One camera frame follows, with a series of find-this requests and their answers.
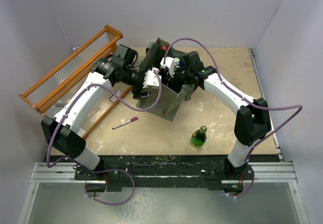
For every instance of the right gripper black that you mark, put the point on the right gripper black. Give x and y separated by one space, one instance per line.
172 82

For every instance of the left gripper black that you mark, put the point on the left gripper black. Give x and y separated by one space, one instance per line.
137 92

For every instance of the green canvas bag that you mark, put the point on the green canvas bag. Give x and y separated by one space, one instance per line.
170 98

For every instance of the green glass bottle front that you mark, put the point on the green glass bottle front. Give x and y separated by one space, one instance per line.
199 137

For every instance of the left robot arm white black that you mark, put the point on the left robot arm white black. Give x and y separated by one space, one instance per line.
62 131

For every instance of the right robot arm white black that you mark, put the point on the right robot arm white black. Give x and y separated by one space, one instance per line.
252 121

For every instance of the small red white box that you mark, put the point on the small red white box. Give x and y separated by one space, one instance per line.
113 98

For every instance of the pink white marker pen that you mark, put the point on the pink white marker pen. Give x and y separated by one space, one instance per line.
124 123

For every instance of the orange wooden rack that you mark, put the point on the orange wooden rack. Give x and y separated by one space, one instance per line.
62 82

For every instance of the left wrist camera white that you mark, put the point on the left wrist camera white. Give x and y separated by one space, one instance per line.
152 78

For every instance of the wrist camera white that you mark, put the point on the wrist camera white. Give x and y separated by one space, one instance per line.
169 64
152 78

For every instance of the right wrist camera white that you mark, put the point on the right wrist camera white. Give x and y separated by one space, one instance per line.
169 64

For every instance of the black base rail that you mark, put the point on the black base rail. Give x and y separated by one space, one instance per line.
212 172

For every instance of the aluminium frame rail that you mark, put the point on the aluminium frame rail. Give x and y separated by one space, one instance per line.
56 197

